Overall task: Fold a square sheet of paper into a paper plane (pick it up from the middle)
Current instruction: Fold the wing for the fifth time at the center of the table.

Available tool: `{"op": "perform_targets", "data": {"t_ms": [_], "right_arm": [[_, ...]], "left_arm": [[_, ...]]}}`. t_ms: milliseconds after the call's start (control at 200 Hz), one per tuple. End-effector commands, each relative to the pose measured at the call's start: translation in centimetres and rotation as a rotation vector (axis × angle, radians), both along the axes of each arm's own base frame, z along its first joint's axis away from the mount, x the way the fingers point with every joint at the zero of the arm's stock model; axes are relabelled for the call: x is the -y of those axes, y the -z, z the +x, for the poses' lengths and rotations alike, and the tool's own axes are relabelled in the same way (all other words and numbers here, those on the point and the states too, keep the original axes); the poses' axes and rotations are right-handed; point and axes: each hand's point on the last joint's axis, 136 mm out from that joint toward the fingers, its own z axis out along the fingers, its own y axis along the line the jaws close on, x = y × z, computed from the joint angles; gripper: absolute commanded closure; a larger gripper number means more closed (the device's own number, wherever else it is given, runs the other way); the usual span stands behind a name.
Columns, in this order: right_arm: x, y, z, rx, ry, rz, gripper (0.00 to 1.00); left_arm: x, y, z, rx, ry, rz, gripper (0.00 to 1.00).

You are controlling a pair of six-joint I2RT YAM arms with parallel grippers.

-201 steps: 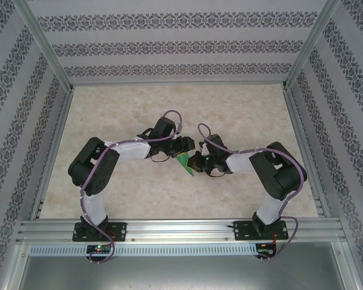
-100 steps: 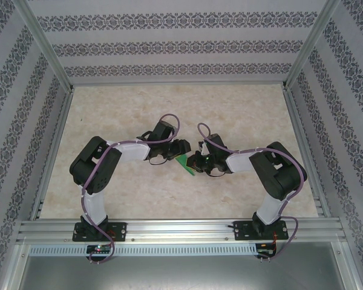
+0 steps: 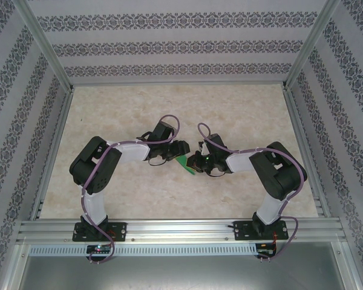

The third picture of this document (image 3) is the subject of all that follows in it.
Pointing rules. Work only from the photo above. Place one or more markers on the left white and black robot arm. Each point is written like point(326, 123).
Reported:
point(95, 208)

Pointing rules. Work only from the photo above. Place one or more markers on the aluminium side rail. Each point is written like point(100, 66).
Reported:
point(55, 151)
point(304, 151)

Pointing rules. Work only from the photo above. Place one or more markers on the aluminium mounting rail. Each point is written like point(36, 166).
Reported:
point(181, 229)

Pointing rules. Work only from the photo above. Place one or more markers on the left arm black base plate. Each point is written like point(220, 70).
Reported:
point(121, 232)

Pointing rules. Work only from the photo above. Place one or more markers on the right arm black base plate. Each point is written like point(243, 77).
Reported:
point(245, 231)

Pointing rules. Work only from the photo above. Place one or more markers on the short aluminium frame post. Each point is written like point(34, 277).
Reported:
point(349, 266)
point(13, 266)

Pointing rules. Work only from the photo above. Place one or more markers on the grey metal sheet panel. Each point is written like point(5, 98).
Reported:
point(181, 272)

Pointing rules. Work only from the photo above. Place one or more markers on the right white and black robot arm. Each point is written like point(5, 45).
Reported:
point(240, 161)

